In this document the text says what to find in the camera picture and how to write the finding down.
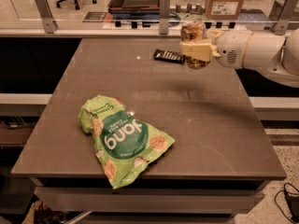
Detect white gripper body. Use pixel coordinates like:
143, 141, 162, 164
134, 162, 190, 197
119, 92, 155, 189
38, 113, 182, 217
216, 30, 252, 69

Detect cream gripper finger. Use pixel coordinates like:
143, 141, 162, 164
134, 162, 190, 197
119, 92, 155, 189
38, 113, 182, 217
206, 30, 222, 41
179, 39, 221, 62

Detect orange drink can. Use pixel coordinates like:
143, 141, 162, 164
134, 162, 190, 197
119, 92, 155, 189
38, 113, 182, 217
180, 21, 209, 69

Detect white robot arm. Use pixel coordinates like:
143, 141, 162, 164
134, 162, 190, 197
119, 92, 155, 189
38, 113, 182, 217
180, 30, 299, 88

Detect cardboard box with label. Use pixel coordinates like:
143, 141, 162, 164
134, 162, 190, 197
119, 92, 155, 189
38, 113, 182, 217
205, 0, 244, 20

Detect black snack bar wrapper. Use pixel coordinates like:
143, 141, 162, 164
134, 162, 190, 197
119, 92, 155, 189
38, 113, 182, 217
153, 49, 185, 63

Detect black floor sign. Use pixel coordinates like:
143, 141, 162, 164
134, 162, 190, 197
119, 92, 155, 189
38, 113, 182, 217
83, 12, 107, 22

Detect green chips bag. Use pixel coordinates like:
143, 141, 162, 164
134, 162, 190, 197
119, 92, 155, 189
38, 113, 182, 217
78, 95, 175, 189

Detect right metal glass bracket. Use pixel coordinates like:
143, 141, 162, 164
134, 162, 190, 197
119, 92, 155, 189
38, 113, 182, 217
269, 0, 299, 35

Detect metal glass bracket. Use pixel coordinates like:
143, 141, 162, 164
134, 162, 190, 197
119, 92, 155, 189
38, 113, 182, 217
35, 0, 58, 34
159, 0, 170, 35
269, 0, 299, 35

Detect middle metal glass bracket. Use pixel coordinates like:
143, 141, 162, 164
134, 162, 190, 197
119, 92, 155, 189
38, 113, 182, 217
159, 0, 170, 35

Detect black cable on floor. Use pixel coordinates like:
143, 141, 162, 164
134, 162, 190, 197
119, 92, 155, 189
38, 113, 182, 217
274, 182, 299, 224

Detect left metal glass bracket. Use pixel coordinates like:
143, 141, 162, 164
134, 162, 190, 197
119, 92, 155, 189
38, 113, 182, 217
35, 0, 58, 34

